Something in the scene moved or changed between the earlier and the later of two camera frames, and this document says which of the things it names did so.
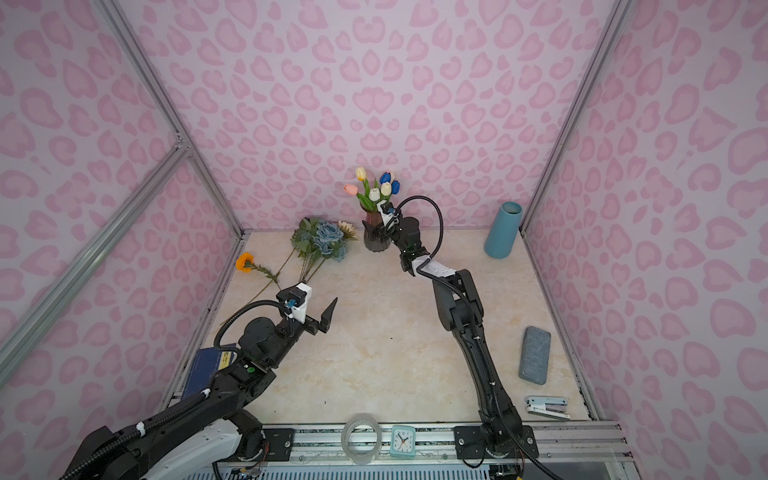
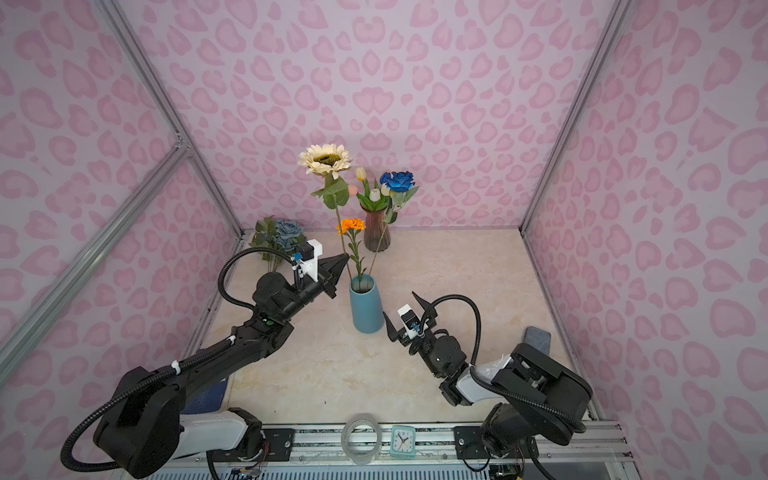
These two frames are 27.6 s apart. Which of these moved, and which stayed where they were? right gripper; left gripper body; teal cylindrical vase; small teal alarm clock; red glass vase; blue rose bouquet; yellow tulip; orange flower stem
Moved: teal cylindrical vase; orange flower stem; right gripper; left gripper body; blue rose bouquet
Stayed: red glass vase; yellow tulip; small teal alarm clock
